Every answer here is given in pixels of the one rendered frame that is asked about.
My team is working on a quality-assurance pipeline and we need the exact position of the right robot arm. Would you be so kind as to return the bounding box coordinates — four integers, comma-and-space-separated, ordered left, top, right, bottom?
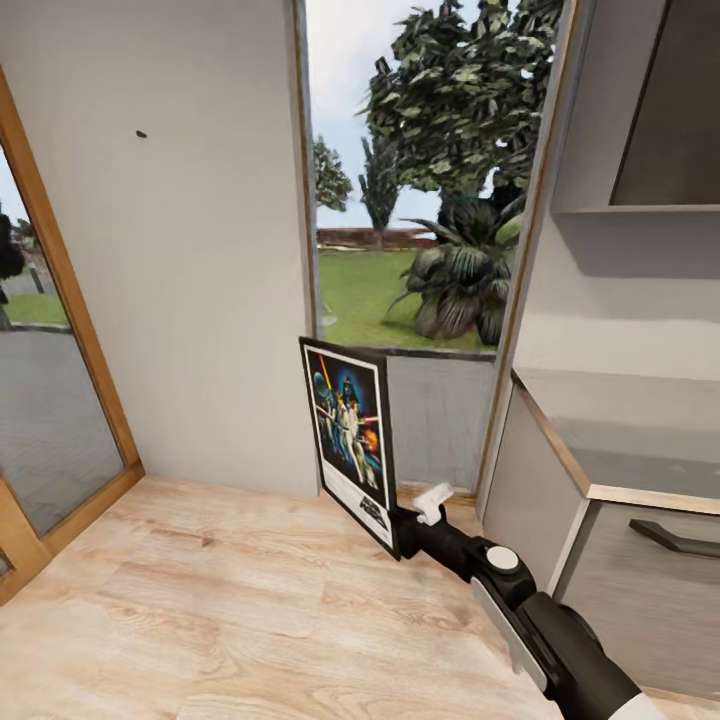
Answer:
387, 481, 669, 720

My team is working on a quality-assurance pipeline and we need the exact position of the poster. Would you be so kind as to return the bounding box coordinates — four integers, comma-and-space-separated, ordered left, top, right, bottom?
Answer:
299, 337, 402, 563

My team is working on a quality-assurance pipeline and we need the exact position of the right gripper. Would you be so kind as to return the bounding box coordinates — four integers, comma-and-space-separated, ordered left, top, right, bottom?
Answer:
387, 504, 461, 566

